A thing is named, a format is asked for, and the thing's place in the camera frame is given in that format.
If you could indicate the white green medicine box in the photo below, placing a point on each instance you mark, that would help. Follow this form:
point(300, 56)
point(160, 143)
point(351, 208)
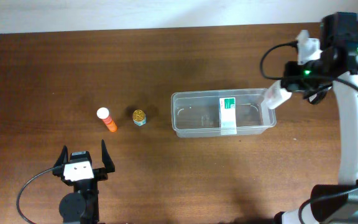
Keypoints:
point(227, 116)

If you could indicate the clear plastic container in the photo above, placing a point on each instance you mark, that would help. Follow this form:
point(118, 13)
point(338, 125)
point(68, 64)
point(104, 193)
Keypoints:
point(212, 113)

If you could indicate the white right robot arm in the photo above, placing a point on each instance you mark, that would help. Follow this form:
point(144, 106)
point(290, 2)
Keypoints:
point(337, 203)

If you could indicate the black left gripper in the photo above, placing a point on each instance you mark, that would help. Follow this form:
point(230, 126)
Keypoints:
point(101, 174)

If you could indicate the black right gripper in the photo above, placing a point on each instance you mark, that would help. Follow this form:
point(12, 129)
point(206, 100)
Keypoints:
point(293, 84)

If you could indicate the orange tablet tube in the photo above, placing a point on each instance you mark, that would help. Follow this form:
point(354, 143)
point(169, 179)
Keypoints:
point(104, 115)

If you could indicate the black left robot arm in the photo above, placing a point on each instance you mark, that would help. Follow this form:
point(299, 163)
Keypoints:
point(81, 206)

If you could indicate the gold lid small jar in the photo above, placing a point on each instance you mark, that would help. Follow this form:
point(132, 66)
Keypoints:
point(139, 117)

